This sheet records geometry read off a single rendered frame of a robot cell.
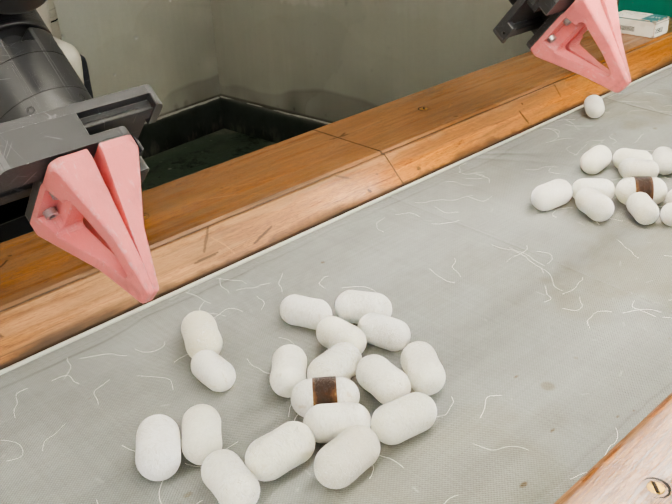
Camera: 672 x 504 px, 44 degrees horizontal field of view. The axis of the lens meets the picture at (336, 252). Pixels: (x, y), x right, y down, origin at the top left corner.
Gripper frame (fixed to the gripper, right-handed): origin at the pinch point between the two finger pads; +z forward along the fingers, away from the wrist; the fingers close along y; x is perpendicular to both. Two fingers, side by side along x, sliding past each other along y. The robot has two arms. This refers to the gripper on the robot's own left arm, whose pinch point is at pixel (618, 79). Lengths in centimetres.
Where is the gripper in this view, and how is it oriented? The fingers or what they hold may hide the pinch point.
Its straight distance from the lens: 72.3
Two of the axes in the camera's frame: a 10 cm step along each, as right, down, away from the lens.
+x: -4.1, 4.7, 7.8
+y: 7.3, -3.4, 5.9
